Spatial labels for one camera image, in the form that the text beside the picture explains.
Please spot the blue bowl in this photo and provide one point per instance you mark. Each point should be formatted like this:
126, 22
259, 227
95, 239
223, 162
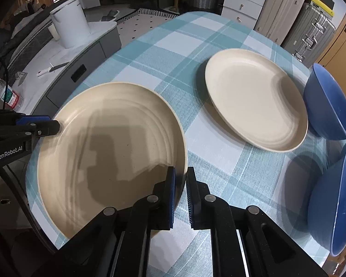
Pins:
326, 104
326, 216

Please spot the white electric kettle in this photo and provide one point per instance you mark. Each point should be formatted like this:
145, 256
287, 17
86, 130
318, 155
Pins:
70, 23

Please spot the beige hard suitcase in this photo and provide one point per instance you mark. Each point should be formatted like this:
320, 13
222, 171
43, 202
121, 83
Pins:
276, 18

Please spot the silver hard suitcase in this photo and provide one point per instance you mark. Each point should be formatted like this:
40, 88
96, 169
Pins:
311, 32

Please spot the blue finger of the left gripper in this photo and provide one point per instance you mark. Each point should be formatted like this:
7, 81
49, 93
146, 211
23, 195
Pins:
23, 120
46, 128

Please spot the grey white side cabinet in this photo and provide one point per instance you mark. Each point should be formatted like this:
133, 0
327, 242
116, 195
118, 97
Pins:
55, 72

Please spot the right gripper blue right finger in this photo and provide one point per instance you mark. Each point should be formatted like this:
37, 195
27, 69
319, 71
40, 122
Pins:
207, 211

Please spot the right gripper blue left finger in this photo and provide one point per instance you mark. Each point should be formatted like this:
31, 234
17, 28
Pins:
152, 212

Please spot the plastic water bottle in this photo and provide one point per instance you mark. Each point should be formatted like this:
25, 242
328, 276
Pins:
8, 96

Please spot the white drawer desk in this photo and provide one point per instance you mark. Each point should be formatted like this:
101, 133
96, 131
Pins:
245, 12

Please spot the cream plate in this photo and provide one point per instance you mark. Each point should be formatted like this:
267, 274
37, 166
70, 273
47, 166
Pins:
116, 141
257, 100

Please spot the blue bowl front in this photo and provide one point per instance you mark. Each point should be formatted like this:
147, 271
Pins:
326, 216

